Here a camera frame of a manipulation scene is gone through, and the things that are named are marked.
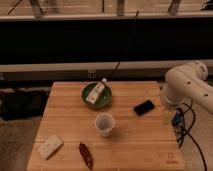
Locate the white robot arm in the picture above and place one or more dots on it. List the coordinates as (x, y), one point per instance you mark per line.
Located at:
(187, 81)

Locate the white sponge block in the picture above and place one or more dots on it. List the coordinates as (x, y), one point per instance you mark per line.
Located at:
(49, 146)

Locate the black rectangular block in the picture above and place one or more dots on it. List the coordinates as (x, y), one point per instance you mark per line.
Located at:
(144, 107)

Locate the green bowl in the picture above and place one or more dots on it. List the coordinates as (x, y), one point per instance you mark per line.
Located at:
(103, 100)

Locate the brown dried pepper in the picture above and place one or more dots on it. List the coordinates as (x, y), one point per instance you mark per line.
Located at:
(86, 155)

